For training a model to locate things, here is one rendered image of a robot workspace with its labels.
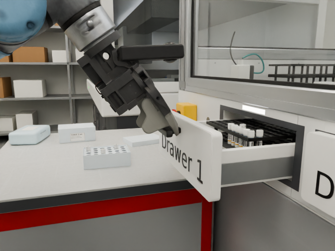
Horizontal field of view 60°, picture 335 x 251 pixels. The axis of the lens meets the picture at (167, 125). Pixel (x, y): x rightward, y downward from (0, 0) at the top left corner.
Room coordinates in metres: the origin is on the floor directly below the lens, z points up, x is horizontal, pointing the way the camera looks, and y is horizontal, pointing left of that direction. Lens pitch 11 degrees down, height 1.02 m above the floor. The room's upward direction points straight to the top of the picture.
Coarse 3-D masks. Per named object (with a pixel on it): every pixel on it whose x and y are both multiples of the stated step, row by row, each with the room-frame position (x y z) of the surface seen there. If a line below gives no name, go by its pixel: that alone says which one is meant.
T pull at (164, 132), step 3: (168, 126) 0.54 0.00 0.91; (162, 129) 0.53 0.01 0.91; (165, 129) 0.52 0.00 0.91; (168, 129) 0.51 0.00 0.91; (180, 129) 0.54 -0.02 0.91; (162, 132) 0.53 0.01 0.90; (165, 132) 0.51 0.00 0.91; (168, 132) 0.50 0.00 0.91; (171, 132) 0.51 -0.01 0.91; (165, 135) 0.51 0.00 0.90; (168, 135) 0.50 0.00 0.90; (171, 135) 0.51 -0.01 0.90
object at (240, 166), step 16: (272, 144) 0.48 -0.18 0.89; (288, 144) 0.48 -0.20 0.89; (224, 160) 0.44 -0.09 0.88; (240, 160) 0.45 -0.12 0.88; (256, 160) 0.45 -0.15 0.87; (272, 160) 0.46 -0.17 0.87; (288, 160) 0.47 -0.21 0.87; (224, 176) 0.44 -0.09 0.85; (240, 176) 0.44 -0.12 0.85; (256, 176) 0.45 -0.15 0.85; (272, 176) 0.46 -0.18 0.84; (288, 176) 0.48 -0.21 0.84
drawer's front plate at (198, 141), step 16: (192, 128) 0.48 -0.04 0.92; (208, 128) 0.45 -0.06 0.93; (160, 144) 0.68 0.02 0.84; (176, 144) 0.56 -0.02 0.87; (192, 144) 0.48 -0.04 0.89; (208, 144) 0.42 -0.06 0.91; (176, 160) 0.56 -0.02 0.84; (192, 160) 0.48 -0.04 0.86; (208, 160) 0.42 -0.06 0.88; (192, 176) 0.48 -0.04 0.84; (208, 176) 0.42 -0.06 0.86; (208, 192) 0.42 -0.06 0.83
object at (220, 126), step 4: (208, 124) 0.65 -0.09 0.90; (212, 124) 0.63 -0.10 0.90; (216, 124) 0.64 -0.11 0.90; (220, 124) 0.63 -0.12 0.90; (220, 128) 0.59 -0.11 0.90; (228, 132) 0.56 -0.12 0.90; (232, 132) 0.55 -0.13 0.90; (236, 136) 0.53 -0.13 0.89; (240, 136) 0.52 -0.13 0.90; (244, 136) 0.51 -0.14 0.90; (248, 140) 0.49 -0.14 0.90; (252, 140) 0.50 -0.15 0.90; (256, 140) 0.50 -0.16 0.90
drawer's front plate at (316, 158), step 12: (312, 132) 0.42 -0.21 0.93; (324, 132) 0.42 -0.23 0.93; (312, 144) 0.42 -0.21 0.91; (324, 144) 0.40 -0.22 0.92; (312, 156) 0.41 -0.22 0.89; (324, 156) 0.39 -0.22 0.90; (312, 168) 0.41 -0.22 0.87; (324, 168) 0.39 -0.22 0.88; (312, 180) 0.41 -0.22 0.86; (324, 180) 0.39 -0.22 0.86; (312, 192) 0.41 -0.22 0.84; (324, 192) 0.39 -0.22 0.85; (312, 204) 0.41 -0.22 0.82; (324, 204) 0.39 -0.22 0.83
